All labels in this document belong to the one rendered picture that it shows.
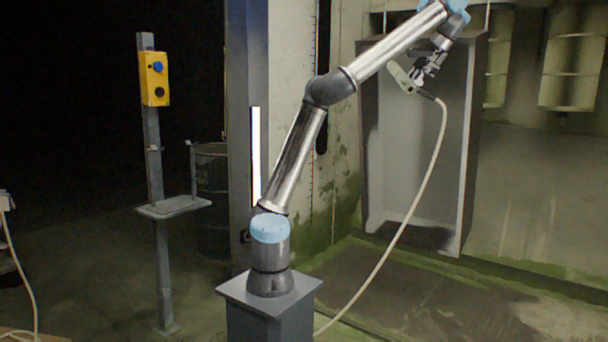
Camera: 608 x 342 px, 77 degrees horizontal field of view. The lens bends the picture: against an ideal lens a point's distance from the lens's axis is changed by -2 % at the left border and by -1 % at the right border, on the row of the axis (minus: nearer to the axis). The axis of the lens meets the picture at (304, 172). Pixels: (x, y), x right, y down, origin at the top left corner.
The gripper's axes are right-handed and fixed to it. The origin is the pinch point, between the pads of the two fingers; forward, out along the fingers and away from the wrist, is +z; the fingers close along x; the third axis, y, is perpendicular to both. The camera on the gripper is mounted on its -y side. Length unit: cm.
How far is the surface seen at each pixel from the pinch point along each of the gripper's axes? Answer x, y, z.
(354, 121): 125, 45, 69
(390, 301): -8, 78, 122
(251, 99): 45, -52, 57
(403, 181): 43, 62, 63
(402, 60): 59, 19, -1
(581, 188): 39, 181, 10
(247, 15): 59, -72, 19
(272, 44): 69, -52, 29
